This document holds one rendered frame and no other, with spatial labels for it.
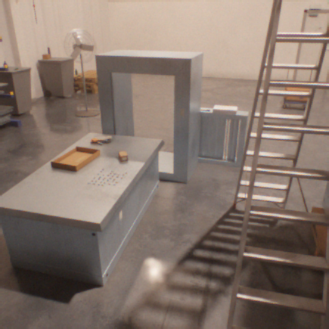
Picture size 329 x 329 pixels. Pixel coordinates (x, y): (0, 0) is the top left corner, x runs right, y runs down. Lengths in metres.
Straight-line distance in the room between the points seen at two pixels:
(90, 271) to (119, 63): 2.38
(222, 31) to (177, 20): 1.61
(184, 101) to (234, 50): 7.80
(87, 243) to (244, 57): 9.68
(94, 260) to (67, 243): 0.25
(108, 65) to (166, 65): 0.73
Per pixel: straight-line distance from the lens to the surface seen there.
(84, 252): 2.62
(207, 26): 11.50
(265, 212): 1.76
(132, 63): 3.86
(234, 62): 11.45
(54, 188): 2.86
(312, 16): 11.32
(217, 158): 4.72
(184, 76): 3.67
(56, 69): 8.74
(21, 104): 7.57
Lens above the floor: 2.00
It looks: 26 degrees down
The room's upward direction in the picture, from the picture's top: straight up
